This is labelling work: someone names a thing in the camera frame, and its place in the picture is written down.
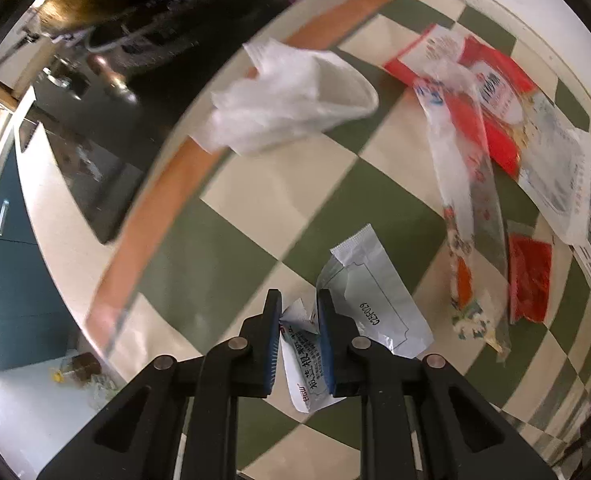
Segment white printed sachet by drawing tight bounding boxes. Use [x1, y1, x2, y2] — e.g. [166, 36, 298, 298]
[279, 299, 343, 415]

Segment blue kitchen cabinets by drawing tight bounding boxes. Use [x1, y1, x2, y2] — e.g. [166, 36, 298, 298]
[0, 150, 76, 372]

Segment clear plastic bags pile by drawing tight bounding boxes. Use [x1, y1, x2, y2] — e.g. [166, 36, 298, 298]
[84, 373, 124, 412]

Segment oil bottle yellow cap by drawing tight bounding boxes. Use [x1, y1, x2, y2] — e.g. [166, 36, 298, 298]
[50, 352, 102, 386]

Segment white envelope packet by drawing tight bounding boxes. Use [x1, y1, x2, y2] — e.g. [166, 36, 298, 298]
[316, 224, 433, 359]

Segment small red packet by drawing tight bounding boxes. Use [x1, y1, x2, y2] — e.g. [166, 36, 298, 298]
[508, 232, 553, 324]

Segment white label sheet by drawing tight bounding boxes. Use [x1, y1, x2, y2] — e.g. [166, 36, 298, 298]
[518, 91, 591, 245]

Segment long clear printed wrapper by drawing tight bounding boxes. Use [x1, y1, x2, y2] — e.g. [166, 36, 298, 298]
[413, 60, 511, 362]

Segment red white snack bag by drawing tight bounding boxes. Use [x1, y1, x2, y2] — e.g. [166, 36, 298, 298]
[383, 23, 537, 181]

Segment crumpled white tissue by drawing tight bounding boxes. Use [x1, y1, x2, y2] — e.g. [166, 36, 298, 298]
[191, 39, 379, 155]

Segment black stove top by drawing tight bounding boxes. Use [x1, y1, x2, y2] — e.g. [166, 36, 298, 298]
[0, 0, 347, 245]

